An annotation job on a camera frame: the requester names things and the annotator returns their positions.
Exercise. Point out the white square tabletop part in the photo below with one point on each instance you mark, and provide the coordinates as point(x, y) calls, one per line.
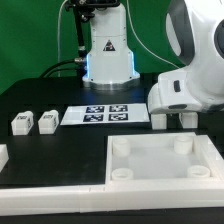
point(166, 156)

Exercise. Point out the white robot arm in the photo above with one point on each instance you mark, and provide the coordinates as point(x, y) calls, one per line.
point(195, 30)

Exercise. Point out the white sheet with markers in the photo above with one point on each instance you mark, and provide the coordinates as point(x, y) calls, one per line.
point(102, 114)

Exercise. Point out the white L-shaped obstacle fence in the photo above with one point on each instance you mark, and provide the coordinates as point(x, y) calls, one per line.
point(115, 196)

